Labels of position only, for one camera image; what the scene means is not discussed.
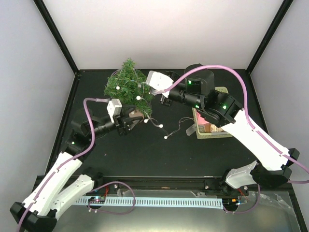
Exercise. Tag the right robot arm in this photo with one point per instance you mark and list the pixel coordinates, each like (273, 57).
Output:
(196, 89)

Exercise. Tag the small green christmas tree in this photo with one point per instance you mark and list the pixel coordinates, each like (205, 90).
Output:
(128, 84)

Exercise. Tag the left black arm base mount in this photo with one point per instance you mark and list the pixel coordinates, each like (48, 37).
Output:
(97, 177)

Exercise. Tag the black aluminium frame rail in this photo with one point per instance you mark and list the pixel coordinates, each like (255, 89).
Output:
(158, 183)

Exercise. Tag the gingerbread figure ornament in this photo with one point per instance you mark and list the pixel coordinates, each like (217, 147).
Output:
(210, 128)

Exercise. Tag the pink paper ornament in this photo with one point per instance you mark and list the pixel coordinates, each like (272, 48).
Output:
(201, 120)

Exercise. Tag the clear plastic battery box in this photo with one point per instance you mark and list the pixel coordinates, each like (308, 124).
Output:
(191, 130)

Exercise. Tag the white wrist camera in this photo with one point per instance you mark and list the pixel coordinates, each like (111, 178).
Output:
(158, 81)
(114, 108)

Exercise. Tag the yellow-green plastic basket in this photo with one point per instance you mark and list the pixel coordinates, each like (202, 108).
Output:
(200, 129)

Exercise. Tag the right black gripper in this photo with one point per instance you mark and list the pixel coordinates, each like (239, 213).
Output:
(165, 102)

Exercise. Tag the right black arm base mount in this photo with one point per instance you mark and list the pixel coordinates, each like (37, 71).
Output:
(220, 188)

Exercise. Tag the white slotted cable duct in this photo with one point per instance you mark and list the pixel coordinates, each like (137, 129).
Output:
(151, 202)

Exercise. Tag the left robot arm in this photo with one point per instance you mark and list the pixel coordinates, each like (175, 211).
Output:
(41, 210)

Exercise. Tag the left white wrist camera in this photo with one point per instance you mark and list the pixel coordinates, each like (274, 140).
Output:
(114, 108)

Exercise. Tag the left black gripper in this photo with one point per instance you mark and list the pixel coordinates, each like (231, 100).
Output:
(124, 126)

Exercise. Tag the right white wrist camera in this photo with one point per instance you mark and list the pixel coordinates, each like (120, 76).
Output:
(158, 81)

